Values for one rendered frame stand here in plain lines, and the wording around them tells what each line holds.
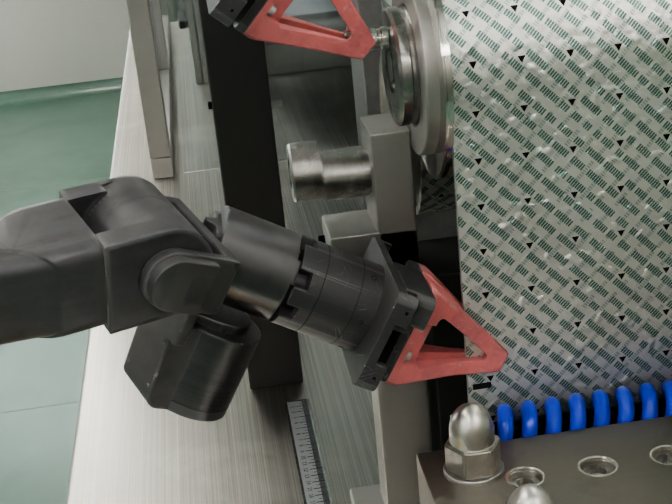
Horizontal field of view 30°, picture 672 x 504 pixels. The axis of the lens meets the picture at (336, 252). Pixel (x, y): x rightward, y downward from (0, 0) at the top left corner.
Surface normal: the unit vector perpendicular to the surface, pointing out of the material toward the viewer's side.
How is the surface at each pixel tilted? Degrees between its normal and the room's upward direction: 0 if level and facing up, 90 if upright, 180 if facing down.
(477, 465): 90
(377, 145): 90
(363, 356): 60
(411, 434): 90
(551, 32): 69
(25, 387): 0
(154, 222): 14
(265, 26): 106
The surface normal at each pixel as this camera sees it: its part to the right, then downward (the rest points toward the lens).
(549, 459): -0.09, -0.93
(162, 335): -0.77, -0.07
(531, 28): 0.07, -0.08
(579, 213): 0.13, 0.35
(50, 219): 0.05, -0.84
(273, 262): 0.33, -0.18
